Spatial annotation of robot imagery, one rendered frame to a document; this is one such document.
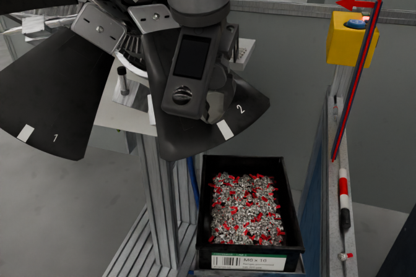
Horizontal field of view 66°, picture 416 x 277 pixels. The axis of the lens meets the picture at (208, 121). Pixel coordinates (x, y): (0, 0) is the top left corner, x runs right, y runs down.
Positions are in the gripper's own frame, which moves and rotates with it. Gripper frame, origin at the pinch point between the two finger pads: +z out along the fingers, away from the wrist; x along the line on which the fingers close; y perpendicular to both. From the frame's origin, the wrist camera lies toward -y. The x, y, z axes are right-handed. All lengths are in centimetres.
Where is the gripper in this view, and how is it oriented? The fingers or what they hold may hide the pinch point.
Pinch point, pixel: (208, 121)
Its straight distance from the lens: 51.4
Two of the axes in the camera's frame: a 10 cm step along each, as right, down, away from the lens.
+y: 2.8, -7.6, 5.9
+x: -9.6, -1.7, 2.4
